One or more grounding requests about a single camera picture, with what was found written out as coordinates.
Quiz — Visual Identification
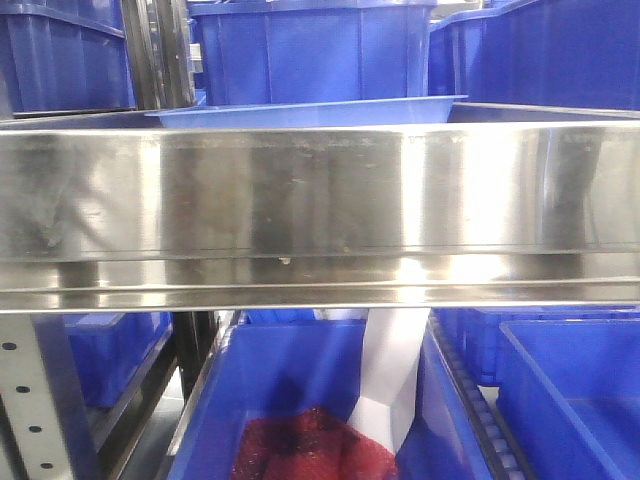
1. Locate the blue plastic tray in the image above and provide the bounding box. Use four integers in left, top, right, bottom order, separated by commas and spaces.
146, 95, 464, 129

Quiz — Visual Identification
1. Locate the blue bin lower centre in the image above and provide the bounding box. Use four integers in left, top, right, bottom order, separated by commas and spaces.
168, 320, 491, 479

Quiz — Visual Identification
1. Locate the blue bin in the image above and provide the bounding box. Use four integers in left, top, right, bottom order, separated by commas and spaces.
168, 320, 491, 479
62, 312, 171, 408
434, 306, 639, 479

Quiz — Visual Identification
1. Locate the blue crate upper centre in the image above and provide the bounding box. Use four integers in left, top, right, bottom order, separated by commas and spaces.
189, 1, 436, 105

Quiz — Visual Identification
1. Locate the blue crate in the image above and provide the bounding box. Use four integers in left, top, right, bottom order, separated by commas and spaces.
1, 1, 135, 113
189, 1, 436, 105
428, 1, 639, 110

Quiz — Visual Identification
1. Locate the red mesh bag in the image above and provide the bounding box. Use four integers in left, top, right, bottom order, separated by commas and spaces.
230, 407, 400, 479

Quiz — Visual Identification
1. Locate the blue bin lower left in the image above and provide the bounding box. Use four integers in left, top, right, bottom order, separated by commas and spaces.
62, 312, 171, 408

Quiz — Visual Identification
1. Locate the blue bin lower right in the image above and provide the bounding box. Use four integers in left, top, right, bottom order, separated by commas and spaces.
434, 306, 639, 479

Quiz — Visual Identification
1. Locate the blue crate upper right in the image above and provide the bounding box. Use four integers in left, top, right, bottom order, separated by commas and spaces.
428, 1, 639, 110

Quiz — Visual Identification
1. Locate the blue crate upper left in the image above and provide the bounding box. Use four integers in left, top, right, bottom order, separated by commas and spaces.
1, 1, 135, 113

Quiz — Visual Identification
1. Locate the stainless steel shelf rail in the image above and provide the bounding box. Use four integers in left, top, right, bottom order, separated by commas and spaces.
1, 121, 639, 313

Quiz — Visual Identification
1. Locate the grey perforated shelf post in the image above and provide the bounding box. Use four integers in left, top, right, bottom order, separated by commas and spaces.
1, 314, 103, 479

